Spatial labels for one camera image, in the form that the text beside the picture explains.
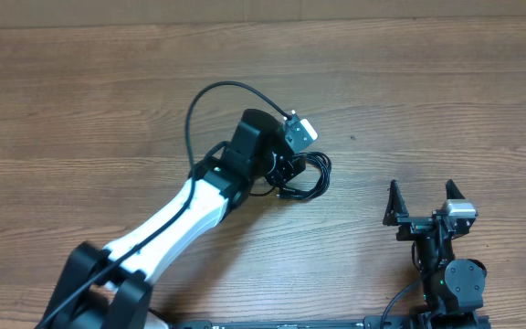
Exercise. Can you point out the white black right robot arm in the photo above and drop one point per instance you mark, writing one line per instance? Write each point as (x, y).
(452, 288)

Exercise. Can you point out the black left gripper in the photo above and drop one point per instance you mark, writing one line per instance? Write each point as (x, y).
(285, 170)

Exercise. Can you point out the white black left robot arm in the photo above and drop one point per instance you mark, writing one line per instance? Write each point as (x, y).
(112, 287)

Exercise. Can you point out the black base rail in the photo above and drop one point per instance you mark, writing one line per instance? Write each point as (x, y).
(368, 322)

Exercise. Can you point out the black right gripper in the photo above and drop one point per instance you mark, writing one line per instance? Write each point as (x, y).
(394, 216)

